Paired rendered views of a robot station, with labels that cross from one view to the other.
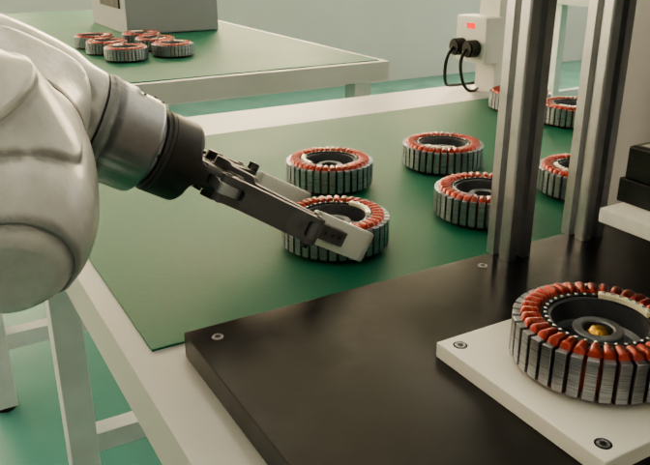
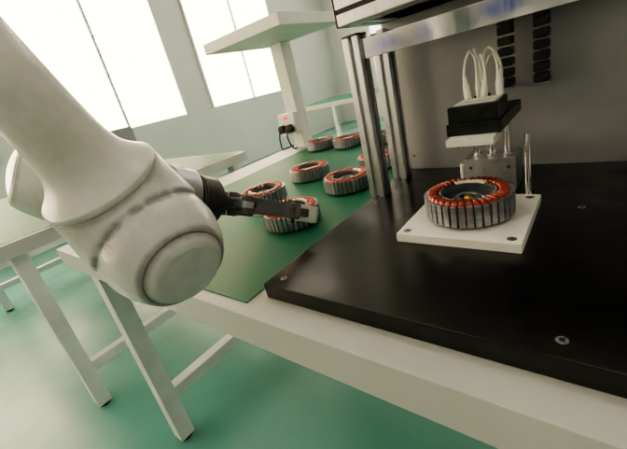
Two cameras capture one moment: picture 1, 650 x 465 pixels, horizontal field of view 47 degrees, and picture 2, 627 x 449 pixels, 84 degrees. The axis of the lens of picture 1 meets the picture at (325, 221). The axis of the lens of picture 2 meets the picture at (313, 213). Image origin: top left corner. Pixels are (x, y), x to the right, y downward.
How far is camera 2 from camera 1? 0.18 m
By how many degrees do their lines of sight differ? 17
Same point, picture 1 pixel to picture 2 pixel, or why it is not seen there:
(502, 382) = (442, 235)
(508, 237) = (382, 184)
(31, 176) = (183, 203)
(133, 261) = not seen: hidden behind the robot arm
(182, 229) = not seen: hidden behind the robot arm
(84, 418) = (164, 382)
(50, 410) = (132, 391)
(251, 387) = (326, 290)
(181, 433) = (301, 331)
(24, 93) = (154, 157)
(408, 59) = not seen: hidden behind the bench
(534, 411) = (469, 240)
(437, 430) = (433, 268)
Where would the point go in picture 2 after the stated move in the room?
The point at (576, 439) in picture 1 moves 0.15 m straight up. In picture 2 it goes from (499, 242) to (493, 108)
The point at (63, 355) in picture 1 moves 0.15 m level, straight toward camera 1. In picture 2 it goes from (141, 353) to (160, 374)
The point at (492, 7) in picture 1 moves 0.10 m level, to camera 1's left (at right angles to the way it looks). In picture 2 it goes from (291, 107) to (269, 113)
